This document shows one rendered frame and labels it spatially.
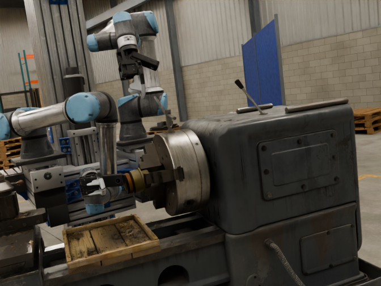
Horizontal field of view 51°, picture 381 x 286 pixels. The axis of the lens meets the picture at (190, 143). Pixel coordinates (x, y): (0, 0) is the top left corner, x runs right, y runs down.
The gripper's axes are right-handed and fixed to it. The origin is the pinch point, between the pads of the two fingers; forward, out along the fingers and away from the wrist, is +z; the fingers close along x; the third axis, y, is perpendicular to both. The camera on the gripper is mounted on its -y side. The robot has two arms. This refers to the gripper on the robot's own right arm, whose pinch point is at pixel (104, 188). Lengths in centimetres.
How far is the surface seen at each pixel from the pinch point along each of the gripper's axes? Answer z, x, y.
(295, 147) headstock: 17, 3, -68
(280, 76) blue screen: -395, 30, -335
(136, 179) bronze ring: 0.7, 1.0, -11.6
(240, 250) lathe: 17, -29, -41
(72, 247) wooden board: -4.6, -19.2, 14.1
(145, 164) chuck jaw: -4.9, 4.6, -16.9
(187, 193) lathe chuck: 11.6, -5.5, -26.2
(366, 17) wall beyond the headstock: -735, 157, -849
